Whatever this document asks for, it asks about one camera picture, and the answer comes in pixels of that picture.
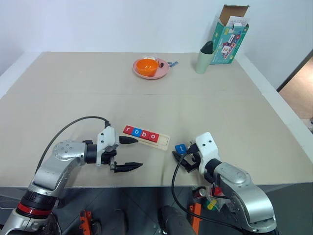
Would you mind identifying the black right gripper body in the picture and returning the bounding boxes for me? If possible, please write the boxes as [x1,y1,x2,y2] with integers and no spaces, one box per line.
[182,143,202,173]

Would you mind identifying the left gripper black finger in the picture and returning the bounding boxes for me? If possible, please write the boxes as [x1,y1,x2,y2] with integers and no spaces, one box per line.
[119,136,139,145]
[114,161,144,174]

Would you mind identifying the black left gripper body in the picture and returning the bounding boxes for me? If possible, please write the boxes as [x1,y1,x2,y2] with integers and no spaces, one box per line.
[100,144,121,172]

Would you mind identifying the wooden tile tray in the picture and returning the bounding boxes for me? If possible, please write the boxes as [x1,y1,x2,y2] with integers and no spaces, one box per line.
[122,125,171,152]

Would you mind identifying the red can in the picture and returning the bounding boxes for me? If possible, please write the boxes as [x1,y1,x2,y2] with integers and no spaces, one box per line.
[192,187,206,199]

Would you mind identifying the beige table cover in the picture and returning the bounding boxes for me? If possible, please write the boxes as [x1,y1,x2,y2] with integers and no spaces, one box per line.
[0,51,313,189]

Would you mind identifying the clear bag of coloured items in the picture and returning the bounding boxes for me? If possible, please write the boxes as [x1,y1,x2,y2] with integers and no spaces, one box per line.
[205,186,233,213]

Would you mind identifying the orange tool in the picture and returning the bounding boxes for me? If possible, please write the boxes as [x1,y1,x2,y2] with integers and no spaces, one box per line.
[79,210,95,235]
[188,202,202,228]

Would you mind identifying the dark rounded shape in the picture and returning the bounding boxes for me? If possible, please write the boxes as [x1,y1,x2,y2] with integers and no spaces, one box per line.
[158,205,196,235]

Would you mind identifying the orange bowl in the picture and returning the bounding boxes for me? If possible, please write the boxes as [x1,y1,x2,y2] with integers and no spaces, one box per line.
[135,58,158,76]

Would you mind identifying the pink plate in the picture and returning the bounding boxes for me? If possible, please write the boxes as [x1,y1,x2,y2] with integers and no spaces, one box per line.
[133,58,170,80]

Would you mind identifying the pale green cup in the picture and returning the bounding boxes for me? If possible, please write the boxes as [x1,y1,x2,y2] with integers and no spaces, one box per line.
[195,47,213,74]

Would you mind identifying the teal cardboard box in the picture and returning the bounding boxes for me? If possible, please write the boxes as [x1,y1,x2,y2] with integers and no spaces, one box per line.
[209,4,250,65]

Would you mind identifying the dark object in cup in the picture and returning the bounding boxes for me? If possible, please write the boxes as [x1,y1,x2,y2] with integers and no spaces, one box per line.
[201,41,214,54]

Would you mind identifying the white paper sheets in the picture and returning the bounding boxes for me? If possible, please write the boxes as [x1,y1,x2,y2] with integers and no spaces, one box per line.
[228,16,249,29]

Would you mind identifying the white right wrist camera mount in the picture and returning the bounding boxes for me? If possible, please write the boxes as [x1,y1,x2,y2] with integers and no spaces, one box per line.
[195,132,221,175]

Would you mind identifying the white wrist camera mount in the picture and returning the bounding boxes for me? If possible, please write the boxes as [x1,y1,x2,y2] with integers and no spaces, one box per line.
[195,132,221,175]
[96,126,120,167]

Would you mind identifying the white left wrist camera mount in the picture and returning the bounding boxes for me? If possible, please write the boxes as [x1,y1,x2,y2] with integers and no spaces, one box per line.
[96,126,120,167]

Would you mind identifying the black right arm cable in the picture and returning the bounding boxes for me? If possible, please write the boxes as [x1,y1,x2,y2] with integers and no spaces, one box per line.
[171,156,245,232]

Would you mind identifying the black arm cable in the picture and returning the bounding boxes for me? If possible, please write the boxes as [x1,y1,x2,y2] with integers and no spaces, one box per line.
[171,156,245,232]
[36,116,111,177]

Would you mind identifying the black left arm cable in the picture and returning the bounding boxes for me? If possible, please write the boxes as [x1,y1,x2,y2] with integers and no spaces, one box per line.
[36,116,111,177]

